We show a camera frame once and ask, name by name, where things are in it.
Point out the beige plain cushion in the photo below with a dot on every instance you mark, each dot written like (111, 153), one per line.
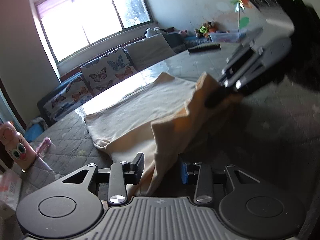
(149, 51)

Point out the colourful paper pinwheel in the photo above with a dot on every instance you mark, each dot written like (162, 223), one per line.
(239, 8)

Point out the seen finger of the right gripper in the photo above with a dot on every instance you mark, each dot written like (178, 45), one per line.
(217, 97)

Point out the white plush toy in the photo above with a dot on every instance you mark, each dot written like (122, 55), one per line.
(152, 32)

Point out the pink cartoon water bottle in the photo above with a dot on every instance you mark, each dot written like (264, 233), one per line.
(17, 146)

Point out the butterfly cushion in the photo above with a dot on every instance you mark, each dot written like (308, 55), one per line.
(108, 70)
(68, 98)

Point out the cream white garment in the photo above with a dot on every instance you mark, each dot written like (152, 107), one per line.
(158, 120)

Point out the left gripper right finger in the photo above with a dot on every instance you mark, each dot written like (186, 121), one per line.
(188, 171)

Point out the stuffed toys pile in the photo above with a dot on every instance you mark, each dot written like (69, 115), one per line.
(205, 29)

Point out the black remote control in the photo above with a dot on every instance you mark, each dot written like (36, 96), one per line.
(204, 47)

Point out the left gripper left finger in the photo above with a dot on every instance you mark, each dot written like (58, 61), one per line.
(131, 171)

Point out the blue sofa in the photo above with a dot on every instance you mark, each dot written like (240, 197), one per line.
(40, 124)

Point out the clear plastic storage box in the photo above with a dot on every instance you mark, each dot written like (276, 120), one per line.
(228, 37)

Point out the left butterfly cushion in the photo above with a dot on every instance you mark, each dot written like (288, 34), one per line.
(68, 98)

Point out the right butterfly cushion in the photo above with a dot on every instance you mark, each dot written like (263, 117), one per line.
(108, 70)

